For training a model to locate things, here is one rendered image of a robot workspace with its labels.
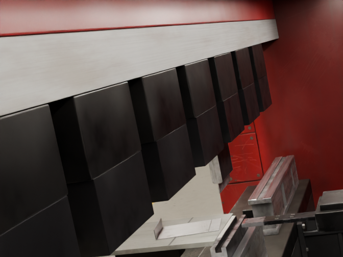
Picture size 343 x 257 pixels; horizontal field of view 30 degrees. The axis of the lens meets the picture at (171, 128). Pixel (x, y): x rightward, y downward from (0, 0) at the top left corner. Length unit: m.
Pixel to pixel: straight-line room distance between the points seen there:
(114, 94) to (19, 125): 0.21
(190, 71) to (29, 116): 0.51
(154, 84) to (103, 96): 0.17
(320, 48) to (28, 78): 1.58
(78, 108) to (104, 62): 0.09
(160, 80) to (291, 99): 1.25
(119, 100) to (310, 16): 1.39
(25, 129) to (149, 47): 0.35
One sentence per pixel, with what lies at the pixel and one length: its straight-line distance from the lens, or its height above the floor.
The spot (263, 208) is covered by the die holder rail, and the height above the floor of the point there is 0.94.
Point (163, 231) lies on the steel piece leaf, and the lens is 1.35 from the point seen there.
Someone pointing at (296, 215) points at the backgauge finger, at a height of 1.00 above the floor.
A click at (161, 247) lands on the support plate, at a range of 1.26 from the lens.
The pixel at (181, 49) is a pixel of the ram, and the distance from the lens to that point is 1.00.
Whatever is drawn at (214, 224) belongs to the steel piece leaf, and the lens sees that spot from 1.33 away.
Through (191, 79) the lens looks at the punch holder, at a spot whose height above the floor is 1.31.
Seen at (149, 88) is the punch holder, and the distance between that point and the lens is 0.83.
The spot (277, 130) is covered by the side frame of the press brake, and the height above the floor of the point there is 1.05.
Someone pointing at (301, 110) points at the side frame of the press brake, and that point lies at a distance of 2.10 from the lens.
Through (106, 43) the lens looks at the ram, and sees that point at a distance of 0.73.
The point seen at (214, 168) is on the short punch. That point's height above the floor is 1.13.
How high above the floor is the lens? 1.36
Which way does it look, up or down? 7 degrees down
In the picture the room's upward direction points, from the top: 11 degrees counter-clockwise
